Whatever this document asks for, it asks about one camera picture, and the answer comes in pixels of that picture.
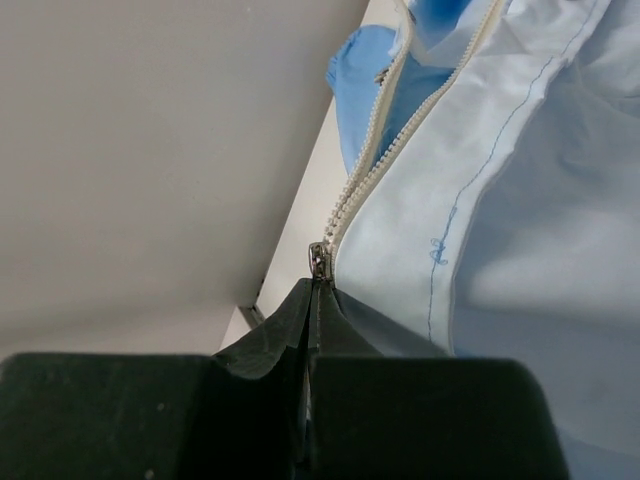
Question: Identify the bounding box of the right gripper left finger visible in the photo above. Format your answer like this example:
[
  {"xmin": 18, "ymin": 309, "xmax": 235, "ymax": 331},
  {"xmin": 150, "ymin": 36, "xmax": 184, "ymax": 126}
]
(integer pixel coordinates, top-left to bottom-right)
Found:
[{"xmin": 1, "ymin": 279, "xmax": 313, "ymax": 479}]

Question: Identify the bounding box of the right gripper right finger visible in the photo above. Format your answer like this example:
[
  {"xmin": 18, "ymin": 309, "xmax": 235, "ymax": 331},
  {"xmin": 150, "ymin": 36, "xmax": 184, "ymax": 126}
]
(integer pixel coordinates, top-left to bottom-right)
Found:
[{"xmin": 309, "ymin": 281, "xmax": 569, "ymax": 479}]

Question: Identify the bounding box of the light blue zip jacket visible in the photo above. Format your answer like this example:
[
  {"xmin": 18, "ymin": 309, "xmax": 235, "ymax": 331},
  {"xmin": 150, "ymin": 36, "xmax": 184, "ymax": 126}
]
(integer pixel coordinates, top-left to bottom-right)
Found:
[{"xmin": 324, "ymin": 1, "xmax": 639, "ymax": 479}]

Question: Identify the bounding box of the aluminium table frame rail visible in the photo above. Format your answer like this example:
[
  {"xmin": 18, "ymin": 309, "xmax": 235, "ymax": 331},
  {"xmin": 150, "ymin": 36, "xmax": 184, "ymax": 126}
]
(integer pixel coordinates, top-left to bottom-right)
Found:
[{"xmin": 237, "ymin": 278, "xmax": 265, "ymax": 330}]

